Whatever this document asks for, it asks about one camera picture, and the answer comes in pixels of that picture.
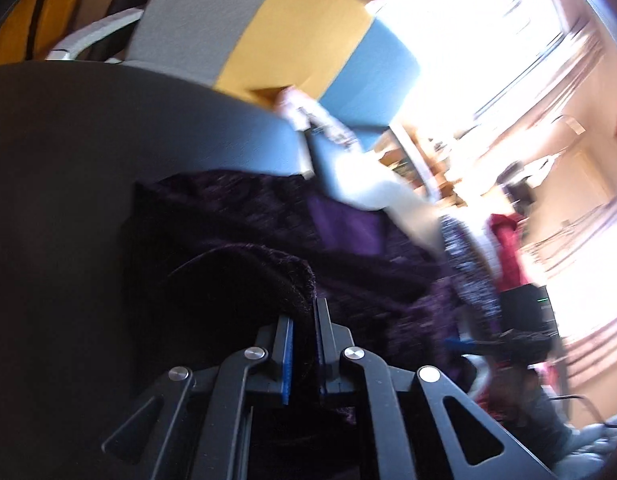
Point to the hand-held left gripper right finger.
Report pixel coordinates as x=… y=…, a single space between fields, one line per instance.
x=321 y=355

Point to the cat print cushion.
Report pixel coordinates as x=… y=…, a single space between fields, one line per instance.
x=318 y=120

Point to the person's right forearm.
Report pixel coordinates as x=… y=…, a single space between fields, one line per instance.
x=543 y=410

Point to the grey yellow blue armchair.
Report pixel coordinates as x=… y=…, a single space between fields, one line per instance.
x=298 y=25

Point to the red fluffy sweater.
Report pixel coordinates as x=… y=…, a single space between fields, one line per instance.
x=508 y=250

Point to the large sliding window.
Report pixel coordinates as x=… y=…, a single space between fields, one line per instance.
x=463 y=25

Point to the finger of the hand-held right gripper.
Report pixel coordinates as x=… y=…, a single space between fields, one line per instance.
x=468 y=345

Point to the white fluffy sweater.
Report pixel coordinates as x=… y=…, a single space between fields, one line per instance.
x=388 y=195

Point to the leopard print garment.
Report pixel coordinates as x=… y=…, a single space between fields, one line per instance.
x=463 y=255

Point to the orange wooden cabinet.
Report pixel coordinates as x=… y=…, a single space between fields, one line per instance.
x=18 y=25

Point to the dark purple velvet garment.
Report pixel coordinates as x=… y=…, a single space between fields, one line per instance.
x=238 y=220

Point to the bright side window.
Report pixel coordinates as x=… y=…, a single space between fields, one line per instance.
x=598 y=270

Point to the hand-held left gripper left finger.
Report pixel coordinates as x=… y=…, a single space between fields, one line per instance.
x=287 y=360

